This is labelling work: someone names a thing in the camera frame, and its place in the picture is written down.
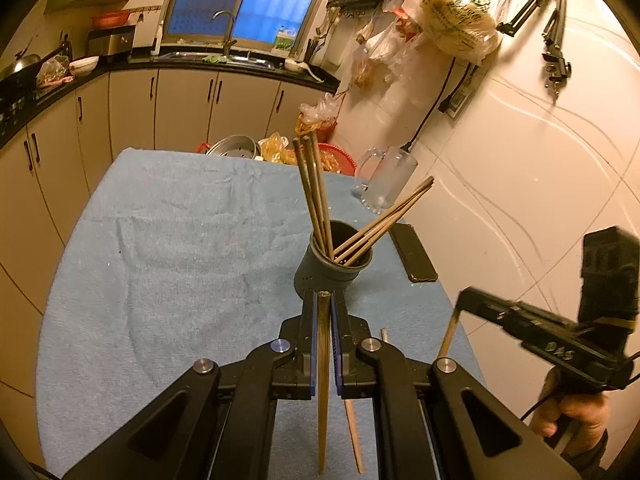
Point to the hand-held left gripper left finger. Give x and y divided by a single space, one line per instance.
313 350

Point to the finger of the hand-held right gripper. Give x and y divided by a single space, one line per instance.
492 310

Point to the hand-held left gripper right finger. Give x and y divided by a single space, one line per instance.
338 350

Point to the light wooden chopstick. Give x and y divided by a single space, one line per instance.
323 360
448 332
354 435
372 241
390 210
385 227
395 214

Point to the dark round utensil holder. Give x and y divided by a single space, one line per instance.
325 280

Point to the dark chopstick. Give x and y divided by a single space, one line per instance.
306 190
320 190
313 190

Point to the person's right forearm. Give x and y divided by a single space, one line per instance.
590 452

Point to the person's right hand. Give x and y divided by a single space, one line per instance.
585 412

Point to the black smartphone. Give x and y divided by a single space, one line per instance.
412 255

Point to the blue towel table cover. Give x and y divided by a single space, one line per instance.
175 260

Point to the clear glass mug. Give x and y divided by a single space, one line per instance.
387 180

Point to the red woven basket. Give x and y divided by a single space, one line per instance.
342 157

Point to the yellow food bag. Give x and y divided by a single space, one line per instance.
277 150

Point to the steel steamer pot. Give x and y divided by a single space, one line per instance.
232 146

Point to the clear plastic snack bag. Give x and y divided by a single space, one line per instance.
320 115

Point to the white ladle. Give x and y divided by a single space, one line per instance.
295 65

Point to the hanging clear plastic bags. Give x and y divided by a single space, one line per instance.
385 45

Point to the bag of flatbread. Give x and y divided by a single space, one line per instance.
460 20

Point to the steel kitchen sink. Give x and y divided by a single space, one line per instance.
250 59

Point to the beige lower kitchen cabinets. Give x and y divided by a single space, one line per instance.
130 110

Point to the green cloth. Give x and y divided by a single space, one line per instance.
214 58

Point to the black kitchen countertop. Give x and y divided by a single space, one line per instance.
150 63

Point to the chrome kitchen faucet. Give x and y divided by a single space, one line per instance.
230 30

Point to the kitchen window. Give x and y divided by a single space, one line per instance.
280 5

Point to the white bottle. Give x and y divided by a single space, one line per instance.
157 40

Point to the white bowl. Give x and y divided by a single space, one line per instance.
84 66

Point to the stainless steel countertop appliance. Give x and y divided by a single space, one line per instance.
110 42

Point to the black gas stove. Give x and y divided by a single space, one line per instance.
15 110

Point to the red plastic basket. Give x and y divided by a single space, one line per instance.
112 20

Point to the steel wok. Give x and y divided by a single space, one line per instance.
22 62

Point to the wall power socket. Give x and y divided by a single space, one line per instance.
457 105

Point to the wall chopstick holder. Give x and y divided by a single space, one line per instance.
312 52

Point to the black wall shelf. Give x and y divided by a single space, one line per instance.
350 0

